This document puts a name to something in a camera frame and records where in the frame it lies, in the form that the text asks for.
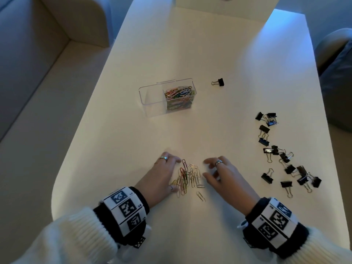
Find person's right hand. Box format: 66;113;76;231
202;156;260;217

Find marker wristband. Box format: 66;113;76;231
93;186;150;246
242;197;309;259

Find transparent box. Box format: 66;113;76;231
138;78;197;118

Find pile of coloured paper clips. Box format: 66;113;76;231
170;159;207;202
164;85;196;111

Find person's left hand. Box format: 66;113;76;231
134;153;182;209

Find right marker wristband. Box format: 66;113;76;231
242;197;309;259

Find person's left forearm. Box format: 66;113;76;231
12;207;119;264

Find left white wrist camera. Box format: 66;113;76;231
118;224;153;259

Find group of black binder clips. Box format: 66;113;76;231
255;111;322;198

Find white socket panel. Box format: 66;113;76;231
172;0;282;24

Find long beige sofa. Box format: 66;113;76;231
0;0;115;217

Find left marker wristband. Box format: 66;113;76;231
93;186;150;246

